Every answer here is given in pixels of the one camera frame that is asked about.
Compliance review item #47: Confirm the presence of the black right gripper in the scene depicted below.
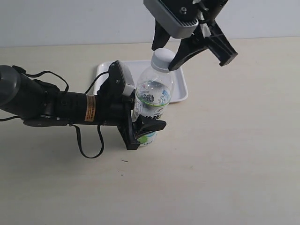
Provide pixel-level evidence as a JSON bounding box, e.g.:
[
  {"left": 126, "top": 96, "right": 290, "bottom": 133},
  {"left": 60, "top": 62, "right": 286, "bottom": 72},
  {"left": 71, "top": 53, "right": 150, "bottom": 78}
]
[{"left": 151, "top": 14, "right": 238, "bottom": 71}]

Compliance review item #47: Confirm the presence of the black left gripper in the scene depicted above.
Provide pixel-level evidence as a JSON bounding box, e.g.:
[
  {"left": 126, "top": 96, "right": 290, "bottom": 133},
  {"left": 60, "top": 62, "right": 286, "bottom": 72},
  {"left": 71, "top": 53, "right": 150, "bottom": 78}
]
[{"left": 97, "top": 80, "right": 166, "bottom": 150}]

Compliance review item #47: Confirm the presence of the white bottle cap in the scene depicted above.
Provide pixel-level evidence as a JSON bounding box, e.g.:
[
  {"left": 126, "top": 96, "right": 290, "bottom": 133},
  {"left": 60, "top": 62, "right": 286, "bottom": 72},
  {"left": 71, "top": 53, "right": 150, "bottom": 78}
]
[{"left": 150, "top": 48, "right": 175, "bottom": 73}]

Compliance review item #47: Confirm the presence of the clear plastic drink bottle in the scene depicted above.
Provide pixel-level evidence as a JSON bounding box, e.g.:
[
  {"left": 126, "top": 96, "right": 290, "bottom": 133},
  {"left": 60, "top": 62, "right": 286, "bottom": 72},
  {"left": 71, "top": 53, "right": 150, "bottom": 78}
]
[{"left": 131, "top": 60, "right": 175, "bottom": 147}]

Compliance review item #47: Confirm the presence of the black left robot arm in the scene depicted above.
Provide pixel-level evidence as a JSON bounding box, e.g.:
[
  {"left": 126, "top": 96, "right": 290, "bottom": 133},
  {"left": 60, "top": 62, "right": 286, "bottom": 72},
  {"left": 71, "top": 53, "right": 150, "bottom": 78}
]
[{"left": 0, "top": 60, "right": 166, "bottom": 150}]

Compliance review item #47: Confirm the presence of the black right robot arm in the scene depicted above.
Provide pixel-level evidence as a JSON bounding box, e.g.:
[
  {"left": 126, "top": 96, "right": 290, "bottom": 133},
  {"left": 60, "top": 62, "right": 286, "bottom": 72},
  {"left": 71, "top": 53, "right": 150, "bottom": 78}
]
[{"left": 143, "top": 0, "right": 238, "bottom": 71}]

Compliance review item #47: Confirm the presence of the white plastic tray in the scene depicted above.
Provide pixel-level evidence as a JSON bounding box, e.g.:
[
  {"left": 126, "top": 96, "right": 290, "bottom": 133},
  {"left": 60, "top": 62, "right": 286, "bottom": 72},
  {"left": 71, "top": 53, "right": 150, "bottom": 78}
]
[{"left": 92, "top": 60, "right": 188, "bottom": 103}]

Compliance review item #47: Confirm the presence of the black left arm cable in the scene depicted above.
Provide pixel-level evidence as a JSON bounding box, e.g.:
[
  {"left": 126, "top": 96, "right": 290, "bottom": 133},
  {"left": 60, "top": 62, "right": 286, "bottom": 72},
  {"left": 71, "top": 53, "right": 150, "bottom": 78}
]
[{"left": 70, "top": 123, "right": 105, "bottom": 159}]

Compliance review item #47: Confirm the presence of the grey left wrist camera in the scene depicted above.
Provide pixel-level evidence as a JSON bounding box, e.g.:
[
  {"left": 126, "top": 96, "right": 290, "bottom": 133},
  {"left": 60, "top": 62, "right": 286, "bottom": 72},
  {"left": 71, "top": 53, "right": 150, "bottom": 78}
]
[{"left": 108, "top": 60, "right": 135, "bottom": 97}]

